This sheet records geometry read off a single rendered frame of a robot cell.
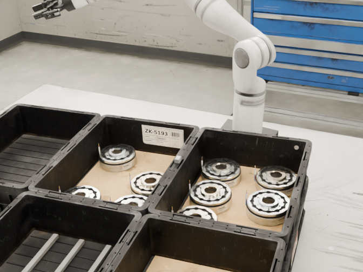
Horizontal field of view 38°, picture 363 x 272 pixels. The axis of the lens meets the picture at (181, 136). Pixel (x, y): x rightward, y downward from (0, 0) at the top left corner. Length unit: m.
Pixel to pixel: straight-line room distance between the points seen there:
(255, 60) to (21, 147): 0.74
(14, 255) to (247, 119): 0.75
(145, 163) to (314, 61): 1.86
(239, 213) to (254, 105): 0.40
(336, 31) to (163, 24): 1.79
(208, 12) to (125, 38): 3.13
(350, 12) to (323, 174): 1.51
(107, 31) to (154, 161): 3.35
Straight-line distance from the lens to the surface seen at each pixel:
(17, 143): 1.68
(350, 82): 3.16
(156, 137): 1.49
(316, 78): 3.19
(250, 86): 1.51
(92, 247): 1.21
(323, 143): 1.84
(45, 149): 1.62
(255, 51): 1.47
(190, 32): 4.35
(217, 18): 1.57
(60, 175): 1.35
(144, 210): 1.13
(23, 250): 1.25
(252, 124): 1.58
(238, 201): 1.32
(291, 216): 1.11
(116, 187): 1.39
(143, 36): 4.58
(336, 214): 1.52
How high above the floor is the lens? 1.61
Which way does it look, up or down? 29 degrees down
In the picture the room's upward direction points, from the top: 3 degrees counter-clockwise
